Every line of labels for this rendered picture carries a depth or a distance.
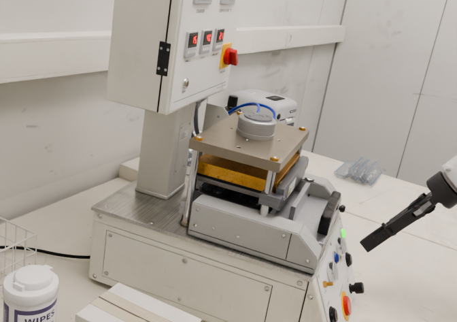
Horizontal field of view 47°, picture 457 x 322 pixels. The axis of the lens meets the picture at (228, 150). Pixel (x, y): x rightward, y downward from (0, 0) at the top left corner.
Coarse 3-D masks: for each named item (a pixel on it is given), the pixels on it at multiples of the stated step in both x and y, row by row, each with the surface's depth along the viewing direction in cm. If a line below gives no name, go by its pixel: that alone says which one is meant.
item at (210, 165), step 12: (204, 156) 105; (204, 168) 102; (216, 168) 101; (228, 168) 101; (240, 168) 102; (252, 168) 103; (288, 168) 107; (204, 180) 103; (216, 180) 102; (228, 180) 101; (240, 180) 100; (252, 180) 99; (264, 180) 99; (276, 180) 99; (240, 192) 101; (252, 192) 100
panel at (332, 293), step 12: (336, 228) 116; (336, 252) 112; (324, 264) 101; (324, 276) 100; (348, 276) 119; (324, 288) 98; (336, 288) 107; (348, 288) 117; (324, 300) 97; (336, 300) 105
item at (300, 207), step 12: (300, 192) 109; (180, 204) 105; (288, 204) 112; (300, 204) 106; (312, 204) 114; (324, 204) 115; (288, 216) 102; (300, 216) 107; (312, 216) 108; (336, 216) 116; (312, 228) 102; (324, 240) 98
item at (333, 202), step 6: (336, 192) 112; (330, 198) 108; (336, 198) 108; (330, 204) 105; (336, 204) 106; (324, 210) 102; (330, 210) 102; (324, 216) 99; (330, 216) 100; (324, 222) 100; (330, 222) 100; (318, 228) 100; (324, 228) 100; (324, 234) 100
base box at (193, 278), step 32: (96, 224) 106; (128, 224) 103; (96, 256) 108; (128, 256) 106; (160, 256) 103; (192, 256) 100; (224, 256) 98; (160, 288) 105; (192, 288) 102; (224, 288) 100; (256, 288) 97; (288, 288) 95; (224, 320) 102; (256, 320) 99; (288, 320) 97; (320, 320) 95
